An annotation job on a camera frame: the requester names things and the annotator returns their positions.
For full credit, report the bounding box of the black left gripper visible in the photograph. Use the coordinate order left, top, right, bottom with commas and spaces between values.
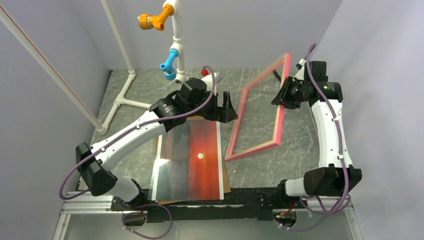
187, 90, 238, 124

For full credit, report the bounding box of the pink picture frame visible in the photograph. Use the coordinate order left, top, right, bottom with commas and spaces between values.
224, 52, 292, 162

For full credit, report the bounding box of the sunset photo print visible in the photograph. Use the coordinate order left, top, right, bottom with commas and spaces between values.
147, 119, 225, 202

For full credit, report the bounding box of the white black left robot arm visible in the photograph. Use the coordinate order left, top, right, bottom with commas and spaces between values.
75, 77, 238, 210

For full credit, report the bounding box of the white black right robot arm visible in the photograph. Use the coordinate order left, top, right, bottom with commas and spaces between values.
271, 60, 362, 208

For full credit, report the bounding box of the white PVC pipe stand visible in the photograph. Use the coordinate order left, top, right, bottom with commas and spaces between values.
0, 0, 184, 133

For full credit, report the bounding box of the blue pipe nozzle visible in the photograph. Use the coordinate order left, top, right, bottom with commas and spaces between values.
159, 49, 179, 81

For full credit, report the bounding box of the brown cardboard backing board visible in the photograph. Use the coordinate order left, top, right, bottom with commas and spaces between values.
154, 115, 232, 206

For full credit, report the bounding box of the orange pipe nozzle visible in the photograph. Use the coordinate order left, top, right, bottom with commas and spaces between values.
137, 4, 175, 31

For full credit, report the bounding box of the small black-handled hammer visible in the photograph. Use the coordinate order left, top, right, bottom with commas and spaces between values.
272, 70, 282, 82

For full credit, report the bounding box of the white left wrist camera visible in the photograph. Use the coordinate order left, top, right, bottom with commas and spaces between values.
201, 69, 222, 91

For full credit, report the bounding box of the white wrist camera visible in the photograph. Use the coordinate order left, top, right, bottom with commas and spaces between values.
296, 58, 308, 71
201, 69, 222, 91

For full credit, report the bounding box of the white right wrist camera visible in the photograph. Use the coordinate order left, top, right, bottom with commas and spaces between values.
296, 58, 308, 71

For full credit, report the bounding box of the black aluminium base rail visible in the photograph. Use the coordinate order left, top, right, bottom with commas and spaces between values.
52, 187, 360, 240

